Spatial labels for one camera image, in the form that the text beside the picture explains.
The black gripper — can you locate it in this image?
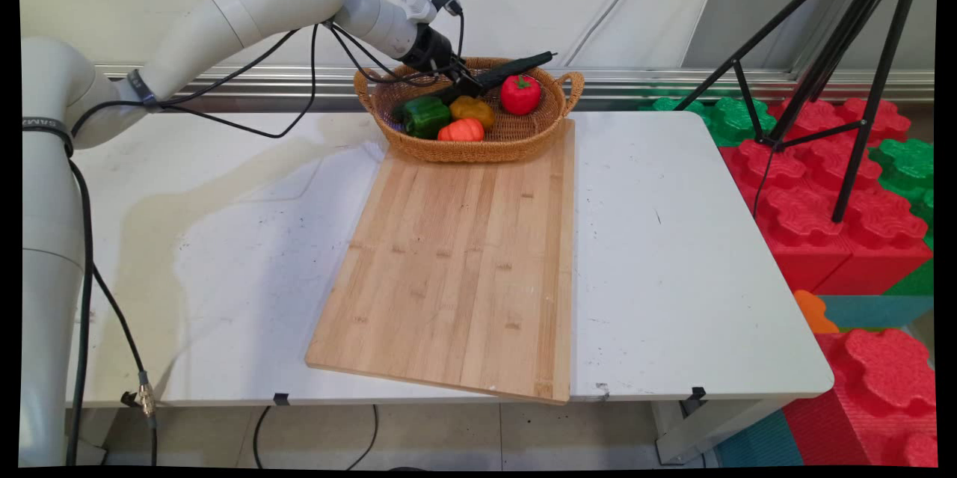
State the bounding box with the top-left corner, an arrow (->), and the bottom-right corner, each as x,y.
404,23 -> 484,100

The dark green cucumber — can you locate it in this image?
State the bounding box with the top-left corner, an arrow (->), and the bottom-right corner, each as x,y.
393,52 -> 559,118

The yellow bell pepper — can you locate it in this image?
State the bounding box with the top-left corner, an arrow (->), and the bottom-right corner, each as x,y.
449,95 -> 496,131

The green bell pepper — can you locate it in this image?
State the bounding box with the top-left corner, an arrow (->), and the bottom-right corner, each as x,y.
402,95 -> 452,140

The red tomato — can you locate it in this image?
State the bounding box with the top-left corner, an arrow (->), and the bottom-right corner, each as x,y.
499,74 -> 543,117

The woven wicker basket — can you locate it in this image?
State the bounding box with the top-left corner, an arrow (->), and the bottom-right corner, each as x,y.
354,56 -> 585,165

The wooden cutting board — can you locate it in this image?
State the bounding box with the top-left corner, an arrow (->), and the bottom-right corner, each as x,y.
305,119 -> 576,405

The green foam block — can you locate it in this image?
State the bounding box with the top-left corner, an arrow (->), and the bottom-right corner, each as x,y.
867,138 -> 935,251
639,95 -> 778,148

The large red foam block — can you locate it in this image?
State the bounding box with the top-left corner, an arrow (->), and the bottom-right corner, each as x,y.
718,98 -> 932,295

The black tripod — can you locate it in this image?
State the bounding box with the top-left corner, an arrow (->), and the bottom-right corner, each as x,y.
673,0 -> 928,224

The orange foam piece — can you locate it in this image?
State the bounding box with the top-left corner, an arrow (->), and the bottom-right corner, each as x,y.
793,289 -> 840,335

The white table leg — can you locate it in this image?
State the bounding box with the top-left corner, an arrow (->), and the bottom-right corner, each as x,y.
650,397 -> 786,465

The teal foam mat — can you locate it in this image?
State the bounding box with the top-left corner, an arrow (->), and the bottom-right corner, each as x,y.
819,295 -> 935,331

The aluminium wall rail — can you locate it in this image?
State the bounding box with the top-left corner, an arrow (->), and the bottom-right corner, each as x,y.
97,64 -> 935,103

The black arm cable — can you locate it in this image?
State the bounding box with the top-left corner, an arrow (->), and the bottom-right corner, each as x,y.
71,10 -> 466,142

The black floor cable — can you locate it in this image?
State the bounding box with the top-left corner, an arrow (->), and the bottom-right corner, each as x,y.
252,405 -> 378,471

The black cable with metal connector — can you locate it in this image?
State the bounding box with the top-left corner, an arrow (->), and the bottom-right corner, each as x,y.
66,156 -> 159,468

